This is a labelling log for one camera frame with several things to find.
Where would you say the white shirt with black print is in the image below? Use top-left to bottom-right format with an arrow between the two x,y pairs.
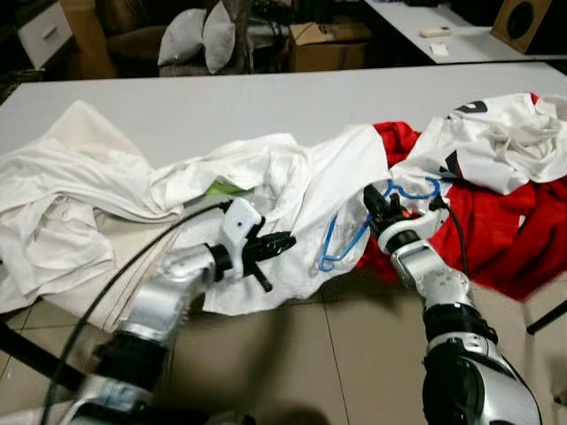
390,93 -> 567,196

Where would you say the white desk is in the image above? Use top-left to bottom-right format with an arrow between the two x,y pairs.
363,0 -> 567,65

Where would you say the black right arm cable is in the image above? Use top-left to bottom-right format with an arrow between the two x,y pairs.
428,197 -> 470,277

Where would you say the brown armchair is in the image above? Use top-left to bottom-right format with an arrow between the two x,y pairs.
96,0 -> 222,79

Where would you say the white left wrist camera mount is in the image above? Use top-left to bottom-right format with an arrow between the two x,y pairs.
217,197 -> 265,282

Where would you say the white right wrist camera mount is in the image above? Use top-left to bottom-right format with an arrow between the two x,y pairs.
377,208 -> 451,253

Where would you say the brown wooden cabinet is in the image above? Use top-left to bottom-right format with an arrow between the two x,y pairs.
58,0 -> 120,81

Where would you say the white textured shirt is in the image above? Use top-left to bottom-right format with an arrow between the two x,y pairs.
151,124 -> 392,317

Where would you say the grey curtain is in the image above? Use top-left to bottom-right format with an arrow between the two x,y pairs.
221,0 -> 258,72

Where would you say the wooden speaker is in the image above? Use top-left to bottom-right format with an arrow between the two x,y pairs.
490,0 -> 561,54

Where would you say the blue clothes hanger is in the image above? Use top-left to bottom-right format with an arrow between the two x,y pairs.
317,175 -> 444,274

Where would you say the red garment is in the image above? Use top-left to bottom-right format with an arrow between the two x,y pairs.
357,121 -> 519,291
496,177 -> 567,302

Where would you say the white drawer unit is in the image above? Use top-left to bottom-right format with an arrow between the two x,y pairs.
18,0 -> 74,70

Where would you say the grey pillow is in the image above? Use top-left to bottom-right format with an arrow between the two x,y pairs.
158,9 -> 209,67
202,0 -> 237,74

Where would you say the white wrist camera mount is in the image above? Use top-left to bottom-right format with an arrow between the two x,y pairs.
217,197 -> 265,282
377,208 -> 451,253

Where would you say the white shirt with green print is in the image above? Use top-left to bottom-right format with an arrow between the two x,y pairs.
0,100 -> 253,330

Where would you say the cardboard box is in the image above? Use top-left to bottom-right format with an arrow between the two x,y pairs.
288,22 -> 375,73

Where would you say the black table leg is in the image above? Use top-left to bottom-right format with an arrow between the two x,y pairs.
526,301 -> 567,336
0,321 -> 89,392

